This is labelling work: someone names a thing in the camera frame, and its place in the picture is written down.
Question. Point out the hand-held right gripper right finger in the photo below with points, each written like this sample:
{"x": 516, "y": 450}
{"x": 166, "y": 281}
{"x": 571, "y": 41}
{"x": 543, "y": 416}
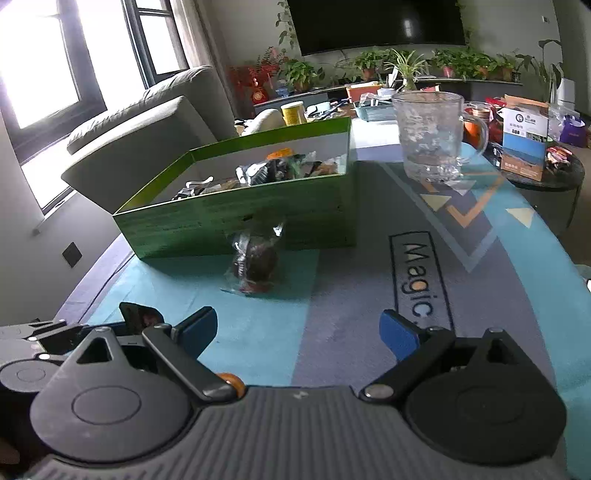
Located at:
{"x": 397, "y": 334}

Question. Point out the clear packet with dark snack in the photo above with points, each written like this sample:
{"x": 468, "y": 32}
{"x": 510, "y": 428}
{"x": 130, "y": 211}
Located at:
{"x": 256, "y": 258}

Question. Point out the blue brown paper carton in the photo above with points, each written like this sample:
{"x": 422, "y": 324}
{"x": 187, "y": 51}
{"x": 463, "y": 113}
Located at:
{"x": 524, "y": 143}

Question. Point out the potted green plant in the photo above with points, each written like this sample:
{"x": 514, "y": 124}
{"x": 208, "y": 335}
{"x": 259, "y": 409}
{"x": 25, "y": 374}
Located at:
{"x": 466, "y": 64}
{"x": 369, "y": 64}
{"x": 300, "y": 74}

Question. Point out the clear glass mug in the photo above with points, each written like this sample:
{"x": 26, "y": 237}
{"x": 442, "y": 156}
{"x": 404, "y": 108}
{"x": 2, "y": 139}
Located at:
{"x": 429, "y": 138}

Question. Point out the orange box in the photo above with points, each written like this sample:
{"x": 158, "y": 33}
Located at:
{"x": 362, "y": 92}

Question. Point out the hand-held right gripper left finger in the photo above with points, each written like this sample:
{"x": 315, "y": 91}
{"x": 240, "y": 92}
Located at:
{"x": 198, "y": 330}

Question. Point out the dark wall socket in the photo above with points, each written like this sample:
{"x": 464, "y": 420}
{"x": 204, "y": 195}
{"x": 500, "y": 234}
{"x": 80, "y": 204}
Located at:
{"x": 71, "y": 254}

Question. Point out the green cardboard box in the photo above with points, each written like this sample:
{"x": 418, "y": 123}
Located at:
{"x": 207, "y": 221}

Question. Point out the dark television cabinet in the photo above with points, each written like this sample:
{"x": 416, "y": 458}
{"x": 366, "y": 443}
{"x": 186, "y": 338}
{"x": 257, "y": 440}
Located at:
{"x": 480, "y": 85}

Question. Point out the narrow dark framed window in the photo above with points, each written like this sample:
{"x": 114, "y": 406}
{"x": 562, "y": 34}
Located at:
{"x": 159, "y": 37}

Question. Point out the silver black snack packet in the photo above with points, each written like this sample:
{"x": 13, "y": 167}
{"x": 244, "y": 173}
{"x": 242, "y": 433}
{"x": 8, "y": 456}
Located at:
{"x": 256, "y": 173}

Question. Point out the grey sofa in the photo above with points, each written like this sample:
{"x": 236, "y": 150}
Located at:
{"x": 138, "y": 134}

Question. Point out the spider plant in glass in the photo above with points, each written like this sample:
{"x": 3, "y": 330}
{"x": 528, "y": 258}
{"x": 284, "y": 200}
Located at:
{"x": 406, "y": 67}

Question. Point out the orange cup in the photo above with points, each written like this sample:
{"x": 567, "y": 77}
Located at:
{"x": 471, "y": 129}

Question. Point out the purple bag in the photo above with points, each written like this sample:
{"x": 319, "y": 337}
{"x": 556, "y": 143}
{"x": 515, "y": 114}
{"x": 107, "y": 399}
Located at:
{"x": 572, "y": 131}

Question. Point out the beige curtain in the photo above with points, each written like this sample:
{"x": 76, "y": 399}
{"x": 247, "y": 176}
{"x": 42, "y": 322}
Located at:
{"x": 196, "y": 32}

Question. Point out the yellow can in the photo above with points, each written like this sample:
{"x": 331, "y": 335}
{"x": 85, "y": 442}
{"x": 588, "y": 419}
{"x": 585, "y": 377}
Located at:
{"x": 294, "y": 114}

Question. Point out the white cushion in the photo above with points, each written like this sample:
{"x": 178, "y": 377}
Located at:
{"x": 261, "y": 122}

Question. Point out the orange brown foil snack packet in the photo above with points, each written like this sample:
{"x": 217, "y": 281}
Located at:
{"x": 224, "y": 186}

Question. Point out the small round orange snack packet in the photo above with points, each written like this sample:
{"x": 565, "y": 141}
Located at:
{"x": 231, "y": 383}

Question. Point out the clear packet with tan snack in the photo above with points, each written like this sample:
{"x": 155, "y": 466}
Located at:
{"x": 330, "y": 167}

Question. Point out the red flower decoration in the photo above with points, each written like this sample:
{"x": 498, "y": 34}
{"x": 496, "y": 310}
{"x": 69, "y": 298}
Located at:
{"x": 256, "y": 81}

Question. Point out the red snack packets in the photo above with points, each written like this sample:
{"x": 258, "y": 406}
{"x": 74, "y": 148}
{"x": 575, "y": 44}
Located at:
{"x": 558, "y": 158}

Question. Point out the large dark framed window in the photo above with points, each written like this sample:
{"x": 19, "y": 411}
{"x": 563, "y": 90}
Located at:
{"x": 41, "y": 60}

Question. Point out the hanging vine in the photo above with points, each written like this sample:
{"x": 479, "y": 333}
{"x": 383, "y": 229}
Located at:
{"x": 286, "y": 23}

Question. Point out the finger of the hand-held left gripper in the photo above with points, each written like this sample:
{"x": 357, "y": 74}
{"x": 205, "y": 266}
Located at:
{"x": 55, "y": 331}
{"x": 51, "y": 351}

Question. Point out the black television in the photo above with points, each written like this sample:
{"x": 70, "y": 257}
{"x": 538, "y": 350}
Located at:
{"x": 378, "y": 23}

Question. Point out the tall plant in white vase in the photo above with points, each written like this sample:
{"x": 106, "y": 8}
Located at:
{"x": 554, "y": 74}

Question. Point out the round dark side table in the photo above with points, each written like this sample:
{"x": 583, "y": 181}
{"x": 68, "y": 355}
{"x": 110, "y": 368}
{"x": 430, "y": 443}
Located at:
{"x": 549, "y": 198}

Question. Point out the grey snack packet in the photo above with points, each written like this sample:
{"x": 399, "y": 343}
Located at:
{"x": 191, "y": 189}

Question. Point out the teal basket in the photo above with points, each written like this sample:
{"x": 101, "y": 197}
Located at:
{"x": 371, "y": 113}

